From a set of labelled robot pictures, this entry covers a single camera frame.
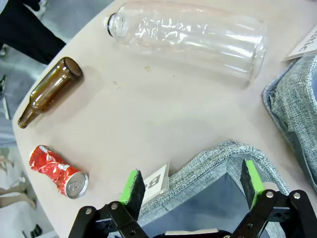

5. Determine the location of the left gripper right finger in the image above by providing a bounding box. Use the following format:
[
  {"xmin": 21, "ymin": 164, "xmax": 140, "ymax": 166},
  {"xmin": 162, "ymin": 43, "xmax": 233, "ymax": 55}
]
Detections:
[{"xmin": 232, "ymin": 158, "xmax": 317, "ymax": 238}]

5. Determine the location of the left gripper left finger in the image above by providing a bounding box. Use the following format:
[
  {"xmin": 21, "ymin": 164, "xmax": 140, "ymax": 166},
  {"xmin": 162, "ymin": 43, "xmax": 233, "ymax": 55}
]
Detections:
[{"xmin": 68, "ymin": 170, "xmax": 149, "ymax": 238}]

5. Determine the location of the brown glass bottle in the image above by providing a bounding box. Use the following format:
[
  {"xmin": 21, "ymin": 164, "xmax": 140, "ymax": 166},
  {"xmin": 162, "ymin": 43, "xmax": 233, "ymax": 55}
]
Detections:
[{"xmin": 17, "ymin": 56, "xmax": 84, "ymax": 129}]

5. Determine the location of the large clear plastic bottle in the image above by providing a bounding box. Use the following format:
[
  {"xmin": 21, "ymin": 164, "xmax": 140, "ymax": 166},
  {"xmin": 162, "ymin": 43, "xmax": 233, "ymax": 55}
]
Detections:
[{"xmin": 102, "ymin": 0, "xmax": 269, "ymax": 84}]

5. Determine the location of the gray fabric basket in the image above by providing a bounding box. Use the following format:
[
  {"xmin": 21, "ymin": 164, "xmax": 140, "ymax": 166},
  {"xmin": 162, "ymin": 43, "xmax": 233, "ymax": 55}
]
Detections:
[
  {"xmin": 137, "ymin": 139, "xmax": 293, "ymax": 238},
  {"xmin": 262, "ymin": 55, "xmax": 317, "ymax": 194}
]

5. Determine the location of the crushed red can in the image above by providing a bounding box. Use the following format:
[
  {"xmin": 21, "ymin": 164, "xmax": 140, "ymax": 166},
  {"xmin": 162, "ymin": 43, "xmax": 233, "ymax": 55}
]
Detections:
[{"xmin": 29, "ymin": 145, "xmax": 89, "ymax": 199}]

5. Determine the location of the white Bottle label card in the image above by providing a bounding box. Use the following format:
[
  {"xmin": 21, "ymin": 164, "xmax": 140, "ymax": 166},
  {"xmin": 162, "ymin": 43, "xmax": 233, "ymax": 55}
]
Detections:
[{"xmin": 142, "ymin": 161, "xmax": 171, "ymax": 205}]

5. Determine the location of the white Plastic label card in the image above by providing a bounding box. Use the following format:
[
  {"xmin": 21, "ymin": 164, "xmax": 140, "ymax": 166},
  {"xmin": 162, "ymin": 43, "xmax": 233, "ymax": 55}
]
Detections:
[{"xmin": 281, "ymin": 23, "xmax": 317, "ymax": 62}]

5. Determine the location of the white sneaker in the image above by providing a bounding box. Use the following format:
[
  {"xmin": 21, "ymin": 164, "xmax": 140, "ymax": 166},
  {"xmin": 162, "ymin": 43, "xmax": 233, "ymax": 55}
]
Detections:
[{"xmin": 31, "ymin": 0, "xmax": 48, "ymax": 13}]

